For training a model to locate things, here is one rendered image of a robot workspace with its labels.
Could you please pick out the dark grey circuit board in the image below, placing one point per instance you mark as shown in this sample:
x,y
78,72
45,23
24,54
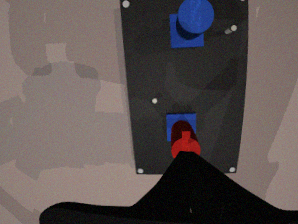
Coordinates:
x,y
186,89

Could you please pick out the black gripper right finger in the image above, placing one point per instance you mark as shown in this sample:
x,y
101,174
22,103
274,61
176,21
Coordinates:
x,y
216,199

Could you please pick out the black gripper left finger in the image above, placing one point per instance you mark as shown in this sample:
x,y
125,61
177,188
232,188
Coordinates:
x,y
168,202

